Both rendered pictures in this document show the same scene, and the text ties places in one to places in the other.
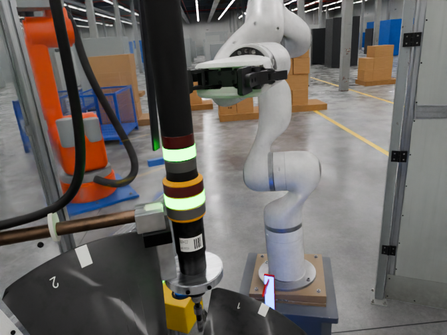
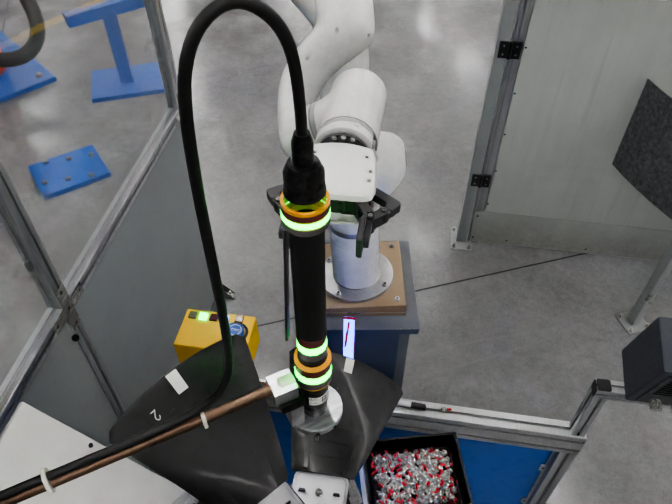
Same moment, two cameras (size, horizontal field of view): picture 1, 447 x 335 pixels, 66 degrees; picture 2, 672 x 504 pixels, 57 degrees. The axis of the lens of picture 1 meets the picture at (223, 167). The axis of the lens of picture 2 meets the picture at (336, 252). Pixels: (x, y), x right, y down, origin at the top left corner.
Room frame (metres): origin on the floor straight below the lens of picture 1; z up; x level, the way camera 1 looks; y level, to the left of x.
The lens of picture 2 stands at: (-0.05, 0.11, 2.17)
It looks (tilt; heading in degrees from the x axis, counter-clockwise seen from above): 47 degrees down; 346
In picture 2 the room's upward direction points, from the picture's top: straight up
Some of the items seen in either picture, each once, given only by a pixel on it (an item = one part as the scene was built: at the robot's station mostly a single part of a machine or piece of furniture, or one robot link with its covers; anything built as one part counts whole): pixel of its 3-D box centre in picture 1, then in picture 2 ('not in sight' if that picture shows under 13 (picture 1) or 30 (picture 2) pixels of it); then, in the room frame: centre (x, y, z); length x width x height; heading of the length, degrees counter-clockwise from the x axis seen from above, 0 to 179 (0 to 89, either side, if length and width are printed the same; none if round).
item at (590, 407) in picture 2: not in sight; (589, 408); (0.48, -0.58, 0.96); 0.03 x 0.03 x 0.20; 68
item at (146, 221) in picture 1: (181, 241); (306, 394); (0.34, 0.05, 1.50); 0.09 x 0.07 x 0.10; 103
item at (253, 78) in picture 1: (257, 79); (372, 230); (0.44, -0.05, 1.66); 0.07 x 0.03 x 0.03; 158
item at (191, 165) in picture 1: (180, 162); (312, 346); (0.34, 0.04, 1.59); 0.03 x 0.03 x 0.01
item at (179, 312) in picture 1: (169, 304); (218, 343); (0.79, 0.18, 1.02); 0.16 x 0.10 x 0.11; 68
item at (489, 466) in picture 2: not in sight; (380, 476); (0.64, -0.18, 0.45); 0.82 x 0.02 x 0.66; 68
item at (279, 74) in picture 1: (261, 74); (370, 200); (0.49, -0.06, 1.66); 0.08 x 0.06 x 0.01; 60
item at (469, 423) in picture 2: not in sight; (388, 412); (0.64, -0.18, 0.82); 0.90 x 0.04 x 0.08; 68
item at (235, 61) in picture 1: (238, 74); (338, 179); (0.54, -0.03, 1.66); 0.11 x 0.10 x 0.07; 158
